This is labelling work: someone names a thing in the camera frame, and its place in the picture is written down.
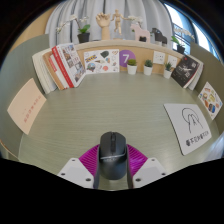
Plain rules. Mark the white orchid in black pot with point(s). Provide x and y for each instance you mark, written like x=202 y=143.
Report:
x=83 y=36
x=136 y=20
x=181 y=49

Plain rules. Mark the colourful sticker sheet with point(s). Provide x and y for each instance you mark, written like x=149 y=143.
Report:
x=210 y=100

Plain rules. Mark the brown-cover book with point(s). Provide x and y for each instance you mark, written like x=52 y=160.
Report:
x=54 y=73

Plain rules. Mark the white picture sticker card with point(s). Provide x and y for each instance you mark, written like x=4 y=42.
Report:
x=101 y=61

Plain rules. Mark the green desk partition panel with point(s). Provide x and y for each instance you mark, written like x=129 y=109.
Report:
x=16 y=63
x=208 y=66

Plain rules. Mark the white book behind black book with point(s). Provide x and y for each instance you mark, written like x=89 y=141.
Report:
x=197 y=77

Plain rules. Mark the grey-white curtain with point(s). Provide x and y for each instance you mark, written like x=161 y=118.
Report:
x=100 y=8

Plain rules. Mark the black wooden horse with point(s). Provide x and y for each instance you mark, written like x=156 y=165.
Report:
x=158 y=36

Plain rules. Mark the red-spined photo-cover book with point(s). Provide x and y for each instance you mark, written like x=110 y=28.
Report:
x=71 y=65

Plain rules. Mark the wooden hand model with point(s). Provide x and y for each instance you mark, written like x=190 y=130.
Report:
x=104 y=25

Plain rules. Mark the white mouse pad, line drawing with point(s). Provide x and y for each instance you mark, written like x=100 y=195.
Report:
x=188 y=128

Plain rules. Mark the pink wooden horse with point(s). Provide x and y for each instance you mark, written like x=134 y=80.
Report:
x=140 y=32

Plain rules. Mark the black computer mouse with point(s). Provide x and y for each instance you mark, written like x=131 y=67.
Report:
x=112 y=160

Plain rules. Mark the beige book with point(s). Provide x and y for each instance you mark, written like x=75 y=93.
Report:
x=26 y=106

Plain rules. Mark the black-cover book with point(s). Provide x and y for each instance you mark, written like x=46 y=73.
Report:
x=185 y=70

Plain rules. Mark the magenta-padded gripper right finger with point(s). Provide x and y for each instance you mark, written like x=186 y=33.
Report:
x=148 y=170

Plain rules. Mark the white wall socket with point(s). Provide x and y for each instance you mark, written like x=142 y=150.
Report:
x=172 y=61
x=159 y=57

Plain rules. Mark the wooden artist mannequin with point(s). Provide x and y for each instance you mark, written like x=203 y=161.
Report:
x=117 y=21

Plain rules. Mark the purple round number sign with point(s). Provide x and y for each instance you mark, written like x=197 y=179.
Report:
x=126 y=55

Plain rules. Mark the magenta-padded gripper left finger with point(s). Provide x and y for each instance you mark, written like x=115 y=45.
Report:
x=75 y=171

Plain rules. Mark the thick white book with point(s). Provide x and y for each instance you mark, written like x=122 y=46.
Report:
x=41 y=71

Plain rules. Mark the small plant in white pot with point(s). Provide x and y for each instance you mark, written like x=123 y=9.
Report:
x=132 y=69
x=148 y=70
x=167 y=73

